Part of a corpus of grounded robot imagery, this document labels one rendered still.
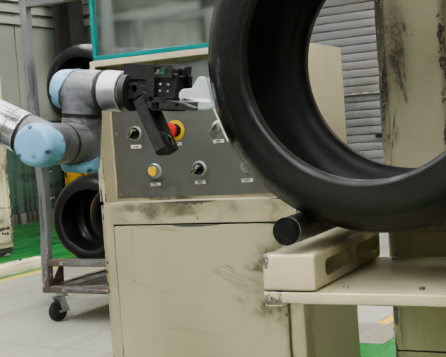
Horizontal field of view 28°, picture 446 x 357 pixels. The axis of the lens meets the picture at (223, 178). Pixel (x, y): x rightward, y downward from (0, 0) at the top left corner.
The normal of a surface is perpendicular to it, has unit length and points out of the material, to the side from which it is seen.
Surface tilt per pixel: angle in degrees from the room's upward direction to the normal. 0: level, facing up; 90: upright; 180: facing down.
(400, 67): 90
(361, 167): 81
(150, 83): 90
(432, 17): 90
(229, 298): 90
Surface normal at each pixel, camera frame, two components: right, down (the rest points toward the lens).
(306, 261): -0.44, 0.08
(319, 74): 0.90, -0.04
